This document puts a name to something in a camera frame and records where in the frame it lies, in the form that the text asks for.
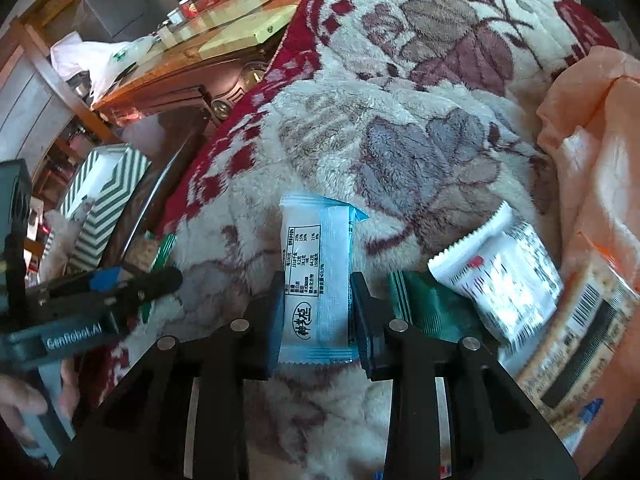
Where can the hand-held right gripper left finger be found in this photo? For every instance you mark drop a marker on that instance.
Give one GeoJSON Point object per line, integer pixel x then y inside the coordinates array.
{"type": "Point", "coordinates": [273, 322]}

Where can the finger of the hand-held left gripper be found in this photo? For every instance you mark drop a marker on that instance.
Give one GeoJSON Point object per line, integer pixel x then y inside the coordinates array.
{"type": "Point", "coordinates": [155, 282]}
{"type": "Point", "coordinates": [105, 280]}

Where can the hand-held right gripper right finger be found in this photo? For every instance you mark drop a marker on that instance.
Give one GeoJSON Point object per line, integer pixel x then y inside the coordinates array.
{"type": "Point", "coordinates": [362, 322]}

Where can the blue white snack packet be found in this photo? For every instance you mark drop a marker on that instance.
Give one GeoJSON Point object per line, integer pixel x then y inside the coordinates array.
{"type": "Point", "coordinates": [315, 260]}

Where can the green white striped box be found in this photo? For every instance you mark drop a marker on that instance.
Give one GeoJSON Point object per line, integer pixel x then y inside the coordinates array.
{"type": "Point", "coordinates": [100, 200]}

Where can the person's left hand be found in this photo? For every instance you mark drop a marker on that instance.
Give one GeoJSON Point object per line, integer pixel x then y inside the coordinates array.
{"type": "Point", "coordinates": [22, 400]}

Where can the dark green snack packet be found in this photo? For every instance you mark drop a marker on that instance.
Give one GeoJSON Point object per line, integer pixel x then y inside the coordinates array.
{"type": "Point", "coordinates": [430, 305]}

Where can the brass round knob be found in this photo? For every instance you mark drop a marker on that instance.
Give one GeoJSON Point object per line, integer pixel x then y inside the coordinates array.
{"type": "Point", "coordinates": [221, 108]}

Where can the wooden chair grey back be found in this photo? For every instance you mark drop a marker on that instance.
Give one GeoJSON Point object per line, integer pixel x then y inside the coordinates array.
{"type": "Point", "coordinates": [30, 105]}

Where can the wooden glass-topped table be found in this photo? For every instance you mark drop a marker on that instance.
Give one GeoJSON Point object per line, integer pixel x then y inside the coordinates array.
{"type": "Point", "coordinates": [150, 77]}

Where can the beige barcode snack packet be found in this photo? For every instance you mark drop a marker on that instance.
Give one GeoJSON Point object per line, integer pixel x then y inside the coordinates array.
{"type": "Point", "coordinates": [575, 360]}

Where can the floral fleece blanket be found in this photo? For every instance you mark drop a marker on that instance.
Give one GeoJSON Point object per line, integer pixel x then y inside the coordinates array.
{"type": "Point", "coordinates": [400, 110]}

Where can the white plastic bag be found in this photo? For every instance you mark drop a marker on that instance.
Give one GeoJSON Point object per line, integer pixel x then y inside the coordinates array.
{"type": "Point", "coordinates": [85, 60]}

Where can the yellow-green pad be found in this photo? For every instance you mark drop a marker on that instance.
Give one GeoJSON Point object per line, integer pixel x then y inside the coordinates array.
{"type": "Point", "coordinates": [240, 35]}

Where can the grey cabinet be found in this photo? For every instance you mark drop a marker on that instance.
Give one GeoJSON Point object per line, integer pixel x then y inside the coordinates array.
{"type": "Point", "coordinates": [120, 5]}

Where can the orange plastic bag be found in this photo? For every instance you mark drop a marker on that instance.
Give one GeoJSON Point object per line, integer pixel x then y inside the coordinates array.
{"type": "Point", "coordinates": [600, 160]}

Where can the wooden bed frame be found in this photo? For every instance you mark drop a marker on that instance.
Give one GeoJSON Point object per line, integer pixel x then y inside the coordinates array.
{"type": "Point", "coordinates": [150, 190]}

